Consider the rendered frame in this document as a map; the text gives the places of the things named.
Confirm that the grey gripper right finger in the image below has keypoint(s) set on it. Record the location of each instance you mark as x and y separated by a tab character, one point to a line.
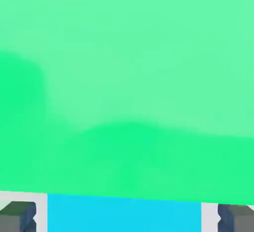
238	219

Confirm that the small cyan cube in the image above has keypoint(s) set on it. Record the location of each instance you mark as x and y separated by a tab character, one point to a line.
124	215

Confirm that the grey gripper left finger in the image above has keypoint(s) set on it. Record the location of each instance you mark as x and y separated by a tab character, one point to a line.
13	218

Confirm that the large green box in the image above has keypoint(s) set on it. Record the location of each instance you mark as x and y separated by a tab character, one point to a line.
127	77

